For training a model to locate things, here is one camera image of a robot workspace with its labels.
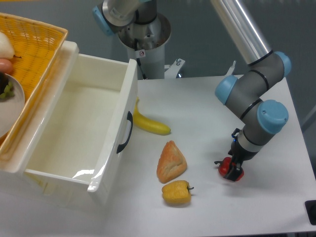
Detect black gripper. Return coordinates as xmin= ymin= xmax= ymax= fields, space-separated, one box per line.
xmin=223 ymin=128 xmax=258 ymax=180

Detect red bell pepper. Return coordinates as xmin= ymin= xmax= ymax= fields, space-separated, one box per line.
xmin=214 ymin=157 xmax=244 ymax=182

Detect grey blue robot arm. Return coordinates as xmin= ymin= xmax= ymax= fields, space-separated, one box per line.
xmin=92 ymin=0 xmax=291 ymax=181

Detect yellow bell pepper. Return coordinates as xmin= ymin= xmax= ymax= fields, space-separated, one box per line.
xmin=161 ymin=180 xmax=194 ymax=204

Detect orange pastry bread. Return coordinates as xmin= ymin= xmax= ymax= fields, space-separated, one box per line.
xmin=157 ymin=140 xmax=188 ymax=184

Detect black corner object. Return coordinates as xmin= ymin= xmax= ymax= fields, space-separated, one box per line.
xmin=305 ymin=200 xmax=316 ymax=226

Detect yellow banana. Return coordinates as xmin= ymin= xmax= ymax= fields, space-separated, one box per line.
xmin=133 ymin=97 xmax=171 ymax=135

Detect white plastic drawer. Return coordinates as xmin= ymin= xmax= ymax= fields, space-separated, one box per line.
xmin=27 ymin=54 xmax=137 ymax=207

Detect white drawer cabinet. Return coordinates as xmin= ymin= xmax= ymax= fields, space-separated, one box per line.
xmin=0 ymin=41 xmax=79 ymax=200

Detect white plate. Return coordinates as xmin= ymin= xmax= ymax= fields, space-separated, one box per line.
xmin=0 ymin=75 xmax=25 ymax=138

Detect yellow woven basket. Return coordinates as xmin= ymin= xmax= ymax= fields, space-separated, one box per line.
xmin=0 ymin=13 xmax=68 ymax=160

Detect green grapes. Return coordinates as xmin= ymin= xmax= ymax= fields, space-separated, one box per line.
xmin=0 ymin=81 xmax=15 ymax=99

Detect pink sausage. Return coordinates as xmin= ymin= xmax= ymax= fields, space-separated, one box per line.
xmin=0 ymin=59 xmax=13 ymax=74

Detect white mounting bracket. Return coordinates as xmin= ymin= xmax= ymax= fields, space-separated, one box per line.
xmin=164 ymin=58 xmax=186 ymax=79

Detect black drawer handle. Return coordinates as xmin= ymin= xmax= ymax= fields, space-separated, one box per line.
xmin=117 ymin=111 xmax=133 ymax=154

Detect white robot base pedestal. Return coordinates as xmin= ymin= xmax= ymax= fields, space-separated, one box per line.
xmin=118 ymin=13 xmax=171 ymax=79

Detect black cable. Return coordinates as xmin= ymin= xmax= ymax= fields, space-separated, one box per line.
xmin=134 ymin=39 xmax=149 ymax=80

